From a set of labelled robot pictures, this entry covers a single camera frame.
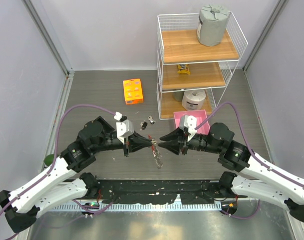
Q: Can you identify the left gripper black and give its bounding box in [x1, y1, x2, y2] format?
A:
[90, 129, 152, 157]

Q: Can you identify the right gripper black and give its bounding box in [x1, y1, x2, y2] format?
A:
[159, 125, 222, 155]

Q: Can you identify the metal keyring holder red grip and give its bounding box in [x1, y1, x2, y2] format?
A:
[148, 135, 163, 169]

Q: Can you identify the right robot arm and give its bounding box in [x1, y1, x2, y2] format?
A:
[159, 122, 304, 223]

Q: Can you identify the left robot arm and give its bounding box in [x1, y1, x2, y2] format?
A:
[0, 117, 152, 233]

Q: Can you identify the black tag key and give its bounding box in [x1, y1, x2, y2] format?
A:
[140, 121, 148, 130]

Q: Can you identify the pink open box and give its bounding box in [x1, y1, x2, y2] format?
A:
[173, 109, 210, 135]

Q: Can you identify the black plastic bin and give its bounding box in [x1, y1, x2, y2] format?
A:
[94, 116, 115, 134]

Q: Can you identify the white paper roll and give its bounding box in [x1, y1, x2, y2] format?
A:
[182, 89, 206, 111]

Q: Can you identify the grey can on shelf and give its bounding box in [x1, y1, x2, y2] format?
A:
[172, 90, 184, 102]

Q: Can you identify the orange cardboard box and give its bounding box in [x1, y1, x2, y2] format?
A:
[123, 78, 144, 105]

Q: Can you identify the yellow snack packet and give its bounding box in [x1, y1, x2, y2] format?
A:
[177, 64, 190, 75]

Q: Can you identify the green lime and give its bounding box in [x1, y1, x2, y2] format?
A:
[43, 154, 54, 167]

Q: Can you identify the grey wrapped paper roll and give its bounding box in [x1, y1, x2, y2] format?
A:
[197, 4, 230, 47]

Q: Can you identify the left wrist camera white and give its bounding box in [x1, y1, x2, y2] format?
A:
[114, 112, 134, 144]

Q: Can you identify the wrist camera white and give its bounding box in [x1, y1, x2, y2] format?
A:
[179, 115, 197, 142]
[114, 112, 134, 144]

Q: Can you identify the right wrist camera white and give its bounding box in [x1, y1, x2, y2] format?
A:
[179, 115, 197, 142]

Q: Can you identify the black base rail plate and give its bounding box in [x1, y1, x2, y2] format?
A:
[95, 179, 236, 205]

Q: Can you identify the white wire shelf rack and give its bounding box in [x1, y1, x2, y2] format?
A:
[157, 11, 248, 120]

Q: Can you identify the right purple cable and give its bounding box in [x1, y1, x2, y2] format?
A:
[194, 101, 304, 220]

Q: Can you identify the white slotted cable duct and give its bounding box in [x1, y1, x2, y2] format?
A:
[51, 201, 222, 212]

